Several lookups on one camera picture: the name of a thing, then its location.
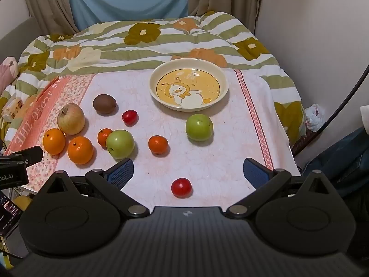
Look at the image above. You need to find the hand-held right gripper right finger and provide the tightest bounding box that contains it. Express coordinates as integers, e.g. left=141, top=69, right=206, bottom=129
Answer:
left=225, top=158, right=333, bottom=219

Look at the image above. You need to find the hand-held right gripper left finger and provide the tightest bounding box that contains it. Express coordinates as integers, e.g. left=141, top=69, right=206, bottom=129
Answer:
left=35, top=158, right=150, bottom=219

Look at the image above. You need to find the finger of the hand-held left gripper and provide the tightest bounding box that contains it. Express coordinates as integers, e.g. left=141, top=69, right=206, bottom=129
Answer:
left=0, top=146, right=44, bottom=168

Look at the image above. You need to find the large orange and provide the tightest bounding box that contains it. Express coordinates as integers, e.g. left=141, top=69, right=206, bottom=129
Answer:
left=67, top=136, right=94, bottom=165
left=43, top=128, right=66, bottom=155

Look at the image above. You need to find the green apple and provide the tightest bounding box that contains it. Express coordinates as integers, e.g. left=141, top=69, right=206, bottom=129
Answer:
left=105, top=130, right=135, bottom=160
left=185, top=114, right=214, bottom=142

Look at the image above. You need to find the red-yellow apple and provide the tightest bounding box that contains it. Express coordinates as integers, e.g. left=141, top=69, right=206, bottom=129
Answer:
left=57, top=103, right=86, bottom=135

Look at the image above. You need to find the red cherry tomato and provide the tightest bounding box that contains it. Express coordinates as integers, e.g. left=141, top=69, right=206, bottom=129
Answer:
left=122, top=110, right=138, bottom=125
left=171, top=178, right=192, bottom=198

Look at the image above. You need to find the brown kiwi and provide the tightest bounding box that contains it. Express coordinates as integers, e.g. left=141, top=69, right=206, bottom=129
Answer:
left=93, top=94, right=117, bottom=114

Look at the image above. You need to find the cream plate with duck print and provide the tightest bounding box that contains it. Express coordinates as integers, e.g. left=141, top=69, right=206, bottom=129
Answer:
left=149, top=58, right=229, bottom=112

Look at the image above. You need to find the phone with lit screen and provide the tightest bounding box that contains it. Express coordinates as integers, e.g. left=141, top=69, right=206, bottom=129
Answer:
left=0, top=193, right=23, bottom=237

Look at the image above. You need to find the small mandarin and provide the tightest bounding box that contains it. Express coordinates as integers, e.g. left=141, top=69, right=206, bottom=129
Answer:
left=148, top=135, right=169, bottom=155
left=97, top=128, right=114, bottom=147

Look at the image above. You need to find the cream patterned plush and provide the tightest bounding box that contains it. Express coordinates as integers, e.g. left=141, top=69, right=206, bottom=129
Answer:
left=1, top=96, right=24, bottom=122

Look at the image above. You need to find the white plastic bag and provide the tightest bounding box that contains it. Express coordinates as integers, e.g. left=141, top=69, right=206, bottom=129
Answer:
left=305, top=104, right=325, bottom=132

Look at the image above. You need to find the pink plush toy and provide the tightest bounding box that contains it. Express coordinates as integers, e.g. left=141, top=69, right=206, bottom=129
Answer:
left=0, top=56, right=19, bottom=90

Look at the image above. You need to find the dark blue clothing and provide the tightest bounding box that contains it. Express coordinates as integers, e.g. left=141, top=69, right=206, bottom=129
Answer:
left=300, top=127, right=369, bottom=201

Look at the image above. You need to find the grey headboard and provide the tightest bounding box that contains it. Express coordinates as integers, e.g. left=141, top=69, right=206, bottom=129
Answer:
left=0, top=17, right=39, bottom=62

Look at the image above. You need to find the striped floral quilt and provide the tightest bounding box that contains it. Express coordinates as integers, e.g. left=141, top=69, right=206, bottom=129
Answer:
left=0, top=12, right=307, bottom=148

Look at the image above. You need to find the blue cloth drape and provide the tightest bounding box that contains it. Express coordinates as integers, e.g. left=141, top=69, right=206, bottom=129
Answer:
left=65, top=0, right=189, bottom=31

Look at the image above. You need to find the black cable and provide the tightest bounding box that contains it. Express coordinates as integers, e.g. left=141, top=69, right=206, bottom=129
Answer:
left=288, top=63, right=369, bottom=157

